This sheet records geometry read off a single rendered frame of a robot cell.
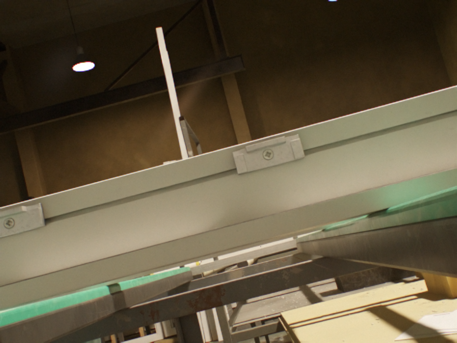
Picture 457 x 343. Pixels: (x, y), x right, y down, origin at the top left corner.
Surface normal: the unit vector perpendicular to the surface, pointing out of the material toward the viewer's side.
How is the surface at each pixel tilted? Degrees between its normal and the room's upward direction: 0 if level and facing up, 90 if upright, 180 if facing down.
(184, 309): 90
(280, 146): 90
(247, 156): 90
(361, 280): 92
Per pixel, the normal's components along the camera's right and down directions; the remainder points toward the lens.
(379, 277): -0.07, -0.08
